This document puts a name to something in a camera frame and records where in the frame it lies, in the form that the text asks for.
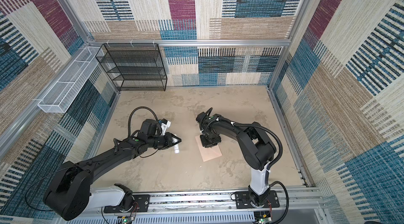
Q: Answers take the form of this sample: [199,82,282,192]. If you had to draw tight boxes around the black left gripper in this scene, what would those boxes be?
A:
[147,132,182,149]

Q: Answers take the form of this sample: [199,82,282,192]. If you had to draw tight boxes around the pink envelope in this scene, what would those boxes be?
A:
[195,136,223,162]

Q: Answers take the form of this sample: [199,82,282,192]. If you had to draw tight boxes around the white glue stick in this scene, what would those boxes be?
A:
[174,145,180,154]

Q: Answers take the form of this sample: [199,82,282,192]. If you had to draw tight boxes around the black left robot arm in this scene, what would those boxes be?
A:
[43,119,182,221]

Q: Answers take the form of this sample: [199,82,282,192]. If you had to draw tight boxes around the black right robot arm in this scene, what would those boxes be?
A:
[196,109,283,207]

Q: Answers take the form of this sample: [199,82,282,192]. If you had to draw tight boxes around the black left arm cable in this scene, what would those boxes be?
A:
[24,106,158,212]

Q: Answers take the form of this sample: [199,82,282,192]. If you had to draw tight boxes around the black wire shelf rack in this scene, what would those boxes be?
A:
[95,43,167,91]

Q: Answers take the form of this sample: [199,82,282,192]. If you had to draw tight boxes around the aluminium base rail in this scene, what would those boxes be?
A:
[71,186,333,224]

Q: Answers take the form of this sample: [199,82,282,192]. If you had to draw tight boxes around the white wire mesh basket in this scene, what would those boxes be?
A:
[37,46,100,114]

